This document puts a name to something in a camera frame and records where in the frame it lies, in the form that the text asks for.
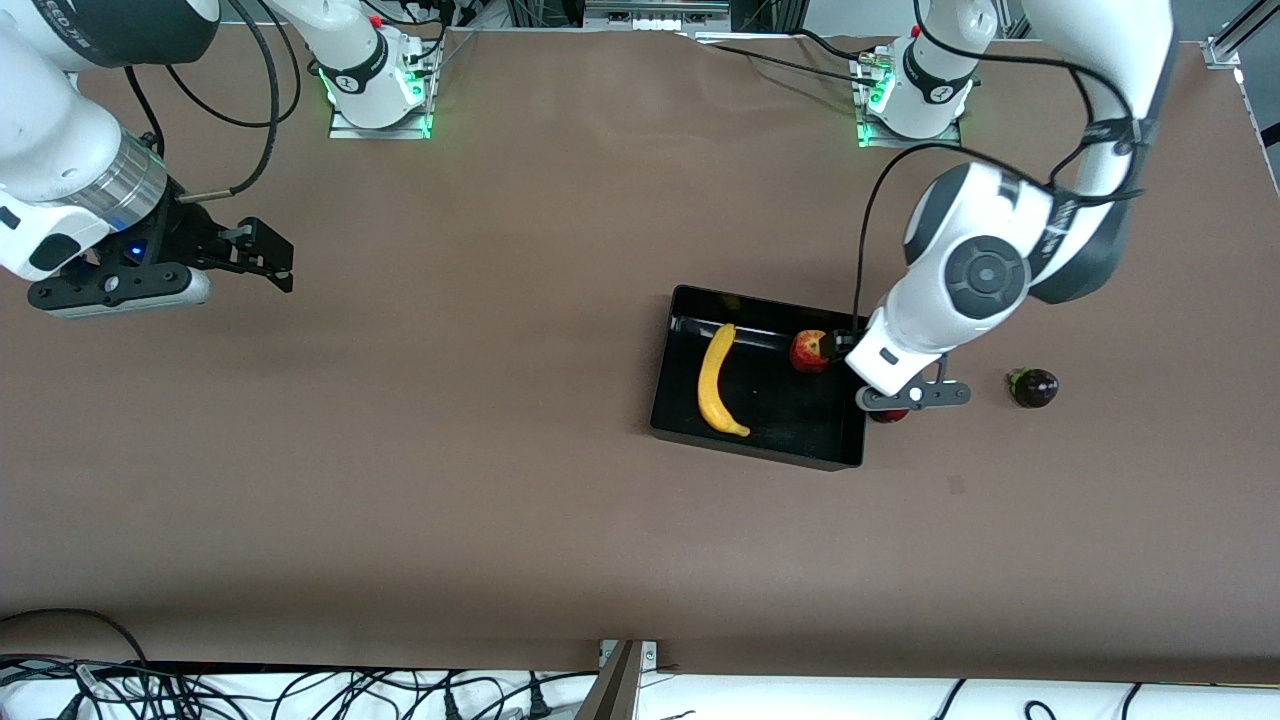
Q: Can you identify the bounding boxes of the red yellow apple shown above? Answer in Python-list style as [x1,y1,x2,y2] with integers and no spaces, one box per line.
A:
[789,329,833,375]

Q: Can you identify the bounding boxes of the black rectangular plastic tray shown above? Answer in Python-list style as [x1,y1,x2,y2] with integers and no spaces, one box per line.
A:
[649,285,877,472]

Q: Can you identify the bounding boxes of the yellow banana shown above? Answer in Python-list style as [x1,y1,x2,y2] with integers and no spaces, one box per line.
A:
[697,322,752,438]

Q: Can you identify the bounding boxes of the dark purple eggplant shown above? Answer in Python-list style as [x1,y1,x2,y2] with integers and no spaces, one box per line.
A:
[1007,367,1060,409]

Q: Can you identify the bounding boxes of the grey power strip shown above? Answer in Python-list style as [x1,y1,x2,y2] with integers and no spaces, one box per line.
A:
[583,0,731,31]

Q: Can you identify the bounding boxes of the aluminium profile beam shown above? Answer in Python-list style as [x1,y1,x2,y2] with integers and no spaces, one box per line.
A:
[575,640,641,720]

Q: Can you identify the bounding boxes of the aluminium table edge profile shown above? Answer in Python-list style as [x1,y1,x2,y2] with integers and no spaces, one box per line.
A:
[1237,68,1280,191]

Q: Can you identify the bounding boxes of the black cable with metal plug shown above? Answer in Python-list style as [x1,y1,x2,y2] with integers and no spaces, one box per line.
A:
[178,0,283,204]

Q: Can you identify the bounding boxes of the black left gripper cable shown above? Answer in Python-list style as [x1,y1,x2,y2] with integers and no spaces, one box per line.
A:
[852,143,1146,326]

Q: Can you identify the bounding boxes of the short black arm cable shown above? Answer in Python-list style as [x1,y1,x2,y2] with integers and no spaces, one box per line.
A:
[124,66,166,156]

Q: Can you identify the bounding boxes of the thin black looping arm cable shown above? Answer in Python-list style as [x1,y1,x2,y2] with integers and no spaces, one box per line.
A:
[163,20,304,129]

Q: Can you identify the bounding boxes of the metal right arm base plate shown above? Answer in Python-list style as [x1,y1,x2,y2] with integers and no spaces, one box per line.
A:
[328,45,434,140]

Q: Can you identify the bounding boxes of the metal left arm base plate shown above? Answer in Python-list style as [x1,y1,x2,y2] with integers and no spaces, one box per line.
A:
[855,50,963,150]

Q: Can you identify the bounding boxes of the long black table cable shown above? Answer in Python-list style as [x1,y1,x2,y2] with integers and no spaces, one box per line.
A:
[685,35,881,86]

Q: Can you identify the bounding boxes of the short black table cable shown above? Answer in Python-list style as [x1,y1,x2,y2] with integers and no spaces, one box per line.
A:
[790,28,866,61]

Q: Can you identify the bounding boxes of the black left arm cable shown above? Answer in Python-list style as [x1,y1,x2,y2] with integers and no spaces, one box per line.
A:
[912,0,1141,191]

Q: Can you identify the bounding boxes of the black arched floor cable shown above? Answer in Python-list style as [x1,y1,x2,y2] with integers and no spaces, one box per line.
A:
[0,608,149,663]

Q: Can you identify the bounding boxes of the tangled black floor cables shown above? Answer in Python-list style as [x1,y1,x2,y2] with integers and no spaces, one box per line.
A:
[0,655,601,720]

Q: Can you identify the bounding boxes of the aluminium corner frame profile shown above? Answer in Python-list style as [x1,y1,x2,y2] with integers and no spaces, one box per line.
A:
[1203,0,1280,69]

